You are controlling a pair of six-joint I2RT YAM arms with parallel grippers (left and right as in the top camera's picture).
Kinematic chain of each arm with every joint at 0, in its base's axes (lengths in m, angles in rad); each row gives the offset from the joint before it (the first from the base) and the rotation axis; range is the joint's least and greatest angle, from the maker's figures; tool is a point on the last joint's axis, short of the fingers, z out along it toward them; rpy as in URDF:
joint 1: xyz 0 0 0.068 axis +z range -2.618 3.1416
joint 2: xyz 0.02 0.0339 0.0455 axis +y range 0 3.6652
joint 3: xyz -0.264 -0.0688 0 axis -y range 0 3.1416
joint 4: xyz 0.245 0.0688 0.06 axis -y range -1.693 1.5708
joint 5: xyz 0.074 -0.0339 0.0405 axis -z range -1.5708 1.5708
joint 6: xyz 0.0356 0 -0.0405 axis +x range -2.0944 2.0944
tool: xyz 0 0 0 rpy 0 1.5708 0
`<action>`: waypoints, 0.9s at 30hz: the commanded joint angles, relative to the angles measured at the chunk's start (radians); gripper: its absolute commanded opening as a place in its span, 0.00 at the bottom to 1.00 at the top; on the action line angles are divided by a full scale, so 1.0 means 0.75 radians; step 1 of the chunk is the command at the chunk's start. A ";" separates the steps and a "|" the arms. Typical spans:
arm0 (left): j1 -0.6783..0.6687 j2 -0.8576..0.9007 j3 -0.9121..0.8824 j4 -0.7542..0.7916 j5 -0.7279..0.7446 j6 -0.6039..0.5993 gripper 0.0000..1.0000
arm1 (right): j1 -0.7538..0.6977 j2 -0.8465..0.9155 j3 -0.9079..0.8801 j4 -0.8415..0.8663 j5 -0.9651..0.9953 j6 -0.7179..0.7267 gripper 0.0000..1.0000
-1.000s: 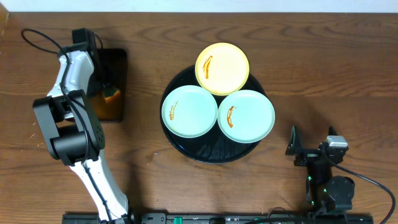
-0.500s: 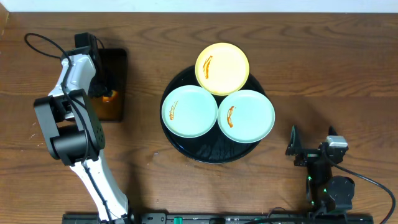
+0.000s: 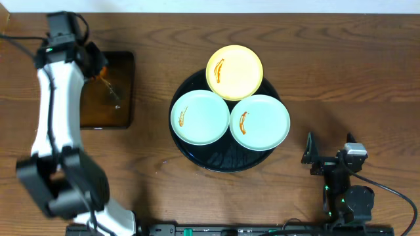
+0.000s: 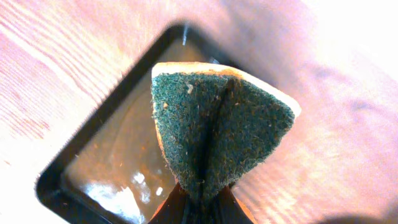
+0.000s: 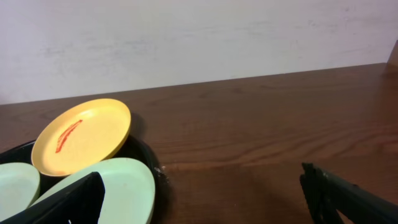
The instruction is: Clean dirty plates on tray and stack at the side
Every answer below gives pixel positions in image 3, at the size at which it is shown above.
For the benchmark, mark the orange green scrub sponge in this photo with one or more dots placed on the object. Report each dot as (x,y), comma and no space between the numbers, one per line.
(103,72)

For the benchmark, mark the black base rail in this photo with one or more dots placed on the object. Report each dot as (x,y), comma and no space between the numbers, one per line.
(171,230)

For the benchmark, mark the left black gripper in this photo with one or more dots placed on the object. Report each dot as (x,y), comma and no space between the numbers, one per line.
(95,62)

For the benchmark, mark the light green plate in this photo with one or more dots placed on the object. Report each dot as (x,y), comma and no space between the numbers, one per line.
(199,117)
(259,122)

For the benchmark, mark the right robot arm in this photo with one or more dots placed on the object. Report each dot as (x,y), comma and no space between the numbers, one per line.
(346,204)

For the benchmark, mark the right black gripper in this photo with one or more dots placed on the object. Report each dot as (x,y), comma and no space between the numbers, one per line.
(328,160)

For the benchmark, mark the black rectangular water tray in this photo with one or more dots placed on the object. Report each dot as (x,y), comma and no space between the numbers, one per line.
(107,103)

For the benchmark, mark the yellow plate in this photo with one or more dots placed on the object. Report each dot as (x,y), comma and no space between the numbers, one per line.
(234,72)

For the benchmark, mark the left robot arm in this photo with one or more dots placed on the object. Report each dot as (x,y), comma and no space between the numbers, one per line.
(60,177)

